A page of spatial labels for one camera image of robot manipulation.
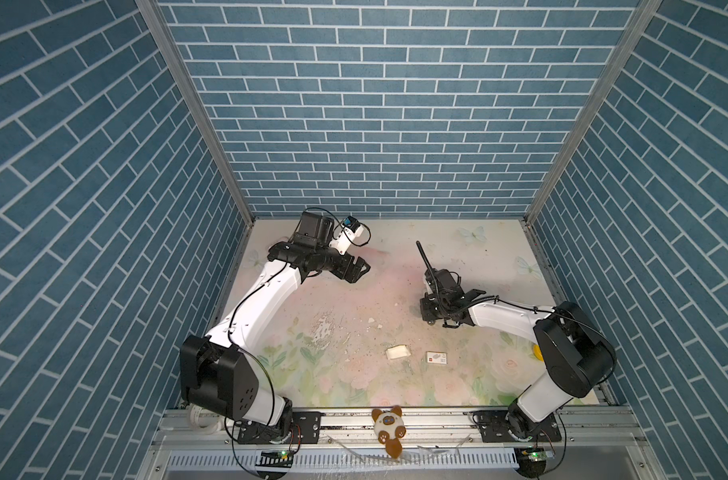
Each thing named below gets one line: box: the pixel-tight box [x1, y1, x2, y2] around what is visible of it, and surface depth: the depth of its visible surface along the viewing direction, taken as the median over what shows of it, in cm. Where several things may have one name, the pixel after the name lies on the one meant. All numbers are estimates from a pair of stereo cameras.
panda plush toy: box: [371, 405, 407, 459], surface depth 72 cm
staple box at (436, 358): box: [425, 351, 448, 365], surface depth 86 cm
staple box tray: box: [385, 344, 411, 359], surface depth 88 cm
